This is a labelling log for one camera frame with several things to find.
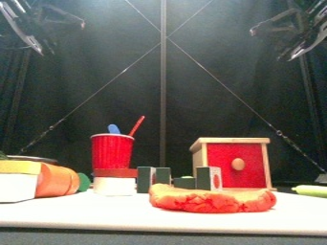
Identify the green sushi roll red centre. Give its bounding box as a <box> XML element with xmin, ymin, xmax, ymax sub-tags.
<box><xmin>194</xmin><ymin>166</ymin><xmax>223</xmax><ymax>192</ymax></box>

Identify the salmon toy nigiri sushi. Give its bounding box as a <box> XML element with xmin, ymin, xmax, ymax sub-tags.
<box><xmin>93</xmin><ymin>167</ymin><xmax>139</xmax><ymax>196</ymax></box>

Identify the small green toy sushi roll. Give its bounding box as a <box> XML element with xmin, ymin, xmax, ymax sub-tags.
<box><xmin>173</xmin><ymin>175</ymin><xmax>198</xmax><ymax>190</ymax></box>

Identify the dark green toy sushi roll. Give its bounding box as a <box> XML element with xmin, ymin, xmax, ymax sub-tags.
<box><xmin>135</xmin><ymin>166</ymin><xmax>158</xmax><ymax>194</ymax></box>
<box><xmin>155</xmin><ymin>167</ymin><xmax>173</xmax><ymax>187</ymax></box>

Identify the blue stick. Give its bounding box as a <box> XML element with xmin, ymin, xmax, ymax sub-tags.
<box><xmin>107</xmin><ymin>123</ymin><xmax>123</xmax><ymax>135</ymax></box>

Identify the red stick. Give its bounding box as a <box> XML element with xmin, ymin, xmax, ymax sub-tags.
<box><xmin>127</xmin><ymin>115</ymin><xmax>147</xmax><ymax>138</ymax></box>

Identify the metal bowl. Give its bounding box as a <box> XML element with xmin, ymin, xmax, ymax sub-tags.
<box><xmin>6</xmin><ymin>154</ymin><xmax>61</xmax><ymax>166</ymax></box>

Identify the wooden box with red drawer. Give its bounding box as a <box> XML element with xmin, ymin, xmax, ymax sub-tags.
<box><xmin>190</xmin><ymin>137</ymin><xmax>275</xmax><ymax>191</ymax></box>

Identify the red plastic cup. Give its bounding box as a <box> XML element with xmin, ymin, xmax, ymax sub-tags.
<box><xmin>90</xmin><ymin>133</ymin><xmax>137</xmax><ymax>170</ymax></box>

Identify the yellow-green toy knife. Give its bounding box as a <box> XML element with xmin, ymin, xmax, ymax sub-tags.
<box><xmin>290</xmin><ymin>184</ymin><xmax>327</xmax><ymax>199</ymax></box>

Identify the orange toy carrot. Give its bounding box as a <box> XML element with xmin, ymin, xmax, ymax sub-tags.
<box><xmin>35</xmin><ymin>162</ymin><xmax>93</xmax><ymax>199</ymax></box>

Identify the white cutting mat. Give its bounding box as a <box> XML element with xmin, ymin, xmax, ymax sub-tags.
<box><xmin>0</xmin><ymin>188</ymin><xmax>327</xmax><ymax>237</ymax></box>

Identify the thin steel brace cable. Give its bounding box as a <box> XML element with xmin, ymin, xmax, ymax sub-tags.
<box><xmin>123</xmin><ymin>0</ymin><xmax>327</xmax><ymax>175</ymax></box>
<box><xmin>17</xmin><ymin>0</ymin><xmax>217</xmax><ymax>155</ymax></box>

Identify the vertical metal frame pole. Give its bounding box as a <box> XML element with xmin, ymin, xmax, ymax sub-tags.
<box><xmin>159</xmin><ymin>0</ymin><xmax>169</xmax><ymax>167</ymax></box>

